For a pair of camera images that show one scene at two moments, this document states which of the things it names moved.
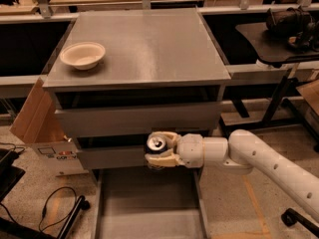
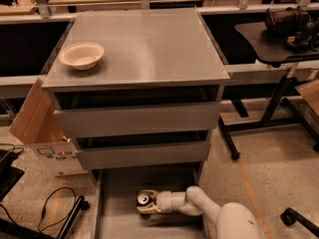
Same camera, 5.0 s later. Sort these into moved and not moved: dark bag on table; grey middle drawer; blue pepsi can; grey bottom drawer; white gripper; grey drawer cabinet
Moved: blue pepsi can; white gripper
Not moved: grey middle drawer; dark bag on table; grey bottom drawer; grey drawer cabinet
